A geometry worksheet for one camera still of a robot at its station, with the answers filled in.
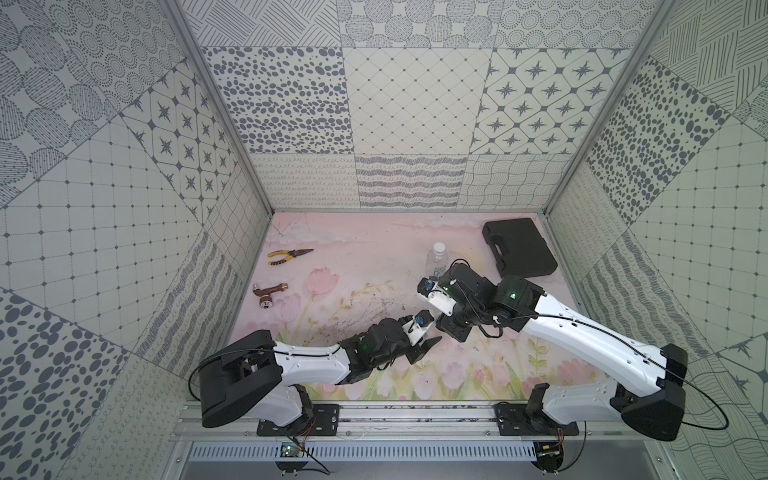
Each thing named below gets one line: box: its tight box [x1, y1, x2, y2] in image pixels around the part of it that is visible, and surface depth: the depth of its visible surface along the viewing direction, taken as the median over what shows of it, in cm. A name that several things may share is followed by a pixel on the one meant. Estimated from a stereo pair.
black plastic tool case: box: [482, 218, 558, 278], surface depth 107 cm
